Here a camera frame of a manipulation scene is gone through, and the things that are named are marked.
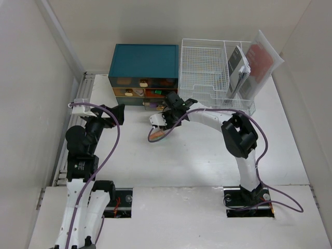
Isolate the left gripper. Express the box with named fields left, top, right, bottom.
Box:
left=84, top=103, right=124, bottom=154

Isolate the orange pastel highlighter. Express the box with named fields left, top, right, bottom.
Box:
left=150, top=131, right=164, bottom=140

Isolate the green cap black highlighter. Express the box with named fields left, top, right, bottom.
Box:
left=155, top=90, right=169, bottom=95

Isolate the black spiral notebook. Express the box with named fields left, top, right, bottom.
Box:
left=226, top=46, right=251, bottom=99

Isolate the red booklet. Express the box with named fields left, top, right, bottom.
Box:
left=239, top=31, right=284, bottom=100

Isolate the purple cap black highlighter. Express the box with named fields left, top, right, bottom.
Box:
left=148, top=102, right=159, bottom=109

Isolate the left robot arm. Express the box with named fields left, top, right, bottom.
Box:
left=54, top=102, right=125, bottom=248

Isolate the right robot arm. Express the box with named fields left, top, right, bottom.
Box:
left=161, top=92, right=262, bottom=204

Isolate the mint pastel highlighter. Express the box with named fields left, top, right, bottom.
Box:
left=149, top=137, right=163, bottom=143

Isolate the teal drawer organizer box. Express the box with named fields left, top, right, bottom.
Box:
left=108, top=44, right=179, bottom=98

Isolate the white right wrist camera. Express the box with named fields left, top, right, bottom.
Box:
left=149, top=113, right=167, bottom=127

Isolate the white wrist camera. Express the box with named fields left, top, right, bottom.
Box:
left=68, top=99, right=96, bottom=117
left=149, top=113, right=167, bottom=127

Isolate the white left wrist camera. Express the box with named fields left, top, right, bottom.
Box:
left=68, top=99, right=96, bottom=117

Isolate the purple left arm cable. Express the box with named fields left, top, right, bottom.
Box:
left=64, top=102, right=121, bottom=249

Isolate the white wire file rack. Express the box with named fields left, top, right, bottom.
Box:
left=178, top=38, right=256, bottom=116

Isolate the aluminium rail frame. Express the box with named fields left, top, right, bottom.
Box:
left=50, top=72, right=95, bottom=187

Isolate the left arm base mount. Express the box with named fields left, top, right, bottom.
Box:
left=103, top=188, right=133, bottom=218

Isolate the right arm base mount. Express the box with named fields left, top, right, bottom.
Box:
left=223, top=187, right=274, bottom=218

